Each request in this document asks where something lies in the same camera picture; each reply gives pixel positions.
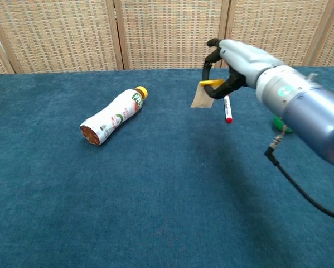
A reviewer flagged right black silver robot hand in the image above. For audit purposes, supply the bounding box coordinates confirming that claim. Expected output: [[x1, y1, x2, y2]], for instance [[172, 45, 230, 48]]
[[202, 37, 285, 101]]

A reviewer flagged red capped white marker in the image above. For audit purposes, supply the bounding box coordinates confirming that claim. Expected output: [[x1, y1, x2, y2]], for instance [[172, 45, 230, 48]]
[[223, 94, 235, 125]]

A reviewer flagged green ball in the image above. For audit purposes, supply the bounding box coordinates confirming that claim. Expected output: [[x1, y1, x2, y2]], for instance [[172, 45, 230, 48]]
[[272, 113, 295, 135]]

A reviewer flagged white bottle with yellow cap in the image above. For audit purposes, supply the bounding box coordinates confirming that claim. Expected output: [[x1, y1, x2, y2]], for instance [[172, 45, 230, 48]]
[[79, 85, 149, 147]]

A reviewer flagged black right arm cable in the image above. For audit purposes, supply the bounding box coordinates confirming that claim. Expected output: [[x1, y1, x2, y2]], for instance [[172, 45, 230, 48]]
[[264, 133, 334, 222]]

